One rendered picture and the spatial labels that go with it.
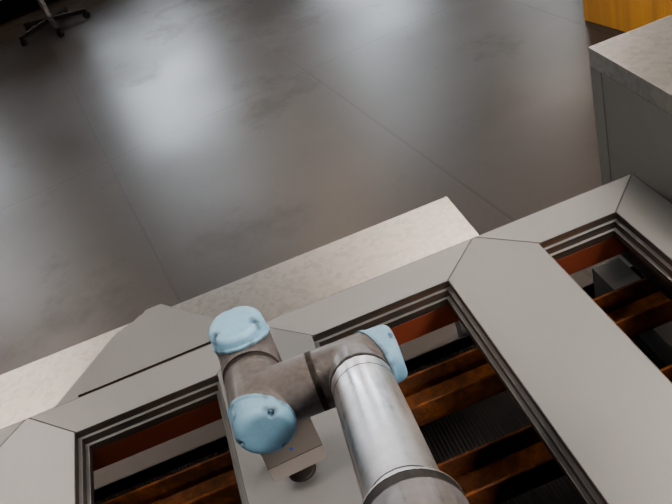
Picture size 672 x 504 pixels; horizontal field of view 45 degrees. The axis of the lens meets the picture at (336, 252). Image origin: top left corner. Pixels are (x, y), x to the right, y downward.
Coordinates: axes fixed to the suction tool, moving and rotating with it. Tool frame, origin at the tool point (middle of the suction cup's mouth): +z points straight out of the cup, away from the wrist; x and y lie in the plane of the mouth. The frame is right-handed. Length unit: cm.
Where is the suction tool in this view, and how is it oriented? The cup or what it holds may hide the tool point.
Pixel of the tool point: (304, 475)
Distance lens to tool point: 127.0
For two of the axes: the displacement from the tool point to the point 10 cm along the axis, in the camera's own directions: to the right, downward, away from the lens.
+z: 2.7, 7.8, 5.7
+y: -9.1, 4.0, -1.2
